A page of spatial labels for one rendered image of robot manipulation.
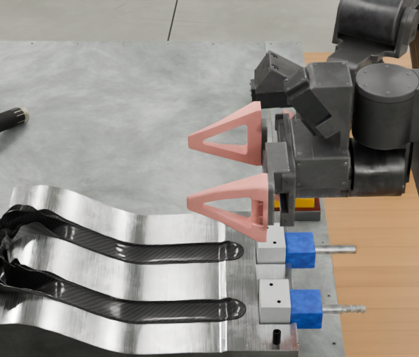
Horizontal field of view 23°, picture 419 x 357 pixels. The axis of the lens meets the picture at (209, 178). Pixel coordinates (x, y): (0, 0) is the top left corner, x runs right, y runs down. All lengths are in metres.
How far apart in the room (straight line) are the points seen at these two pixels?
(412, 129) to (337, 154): 0.07
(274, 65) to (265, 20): 2.55
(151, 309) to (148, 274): 0.06
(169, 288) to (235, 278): 0.08
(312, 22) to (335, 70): 2.79
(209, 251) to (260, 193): 0.46
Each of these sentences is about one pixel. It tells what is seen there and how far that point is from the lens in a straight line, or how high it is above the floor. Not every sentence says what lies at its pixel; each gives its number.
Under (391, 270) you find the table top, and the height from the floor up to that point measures 0.80.
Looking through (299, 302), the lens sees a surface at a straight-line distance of 1.28.
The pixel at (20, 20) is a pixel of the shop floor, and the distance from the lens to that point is 3.78.
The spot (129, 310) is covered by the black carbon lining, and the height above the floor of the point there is 0.88.
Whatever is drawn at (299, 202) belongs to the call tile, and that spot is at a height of 0.83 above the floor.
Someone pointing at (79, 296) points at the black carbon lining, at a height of 0.91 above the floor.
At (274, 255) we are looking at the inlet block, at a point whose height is 0.90.
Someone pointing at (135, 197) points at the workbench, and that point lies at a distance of 1.60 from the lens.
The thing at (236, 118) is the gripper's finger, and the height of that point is 1.22.
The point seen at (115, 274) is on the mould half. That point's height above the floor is 0.89.
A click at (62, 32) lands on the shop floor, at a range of 3.69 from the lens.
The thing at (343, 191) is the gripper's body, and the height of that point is 1.19.
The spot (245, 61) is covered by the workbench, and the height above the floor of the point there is 0.80.
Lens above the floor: 1.79
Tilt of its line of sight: 37 degrees down
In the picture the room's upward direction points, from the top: straight up
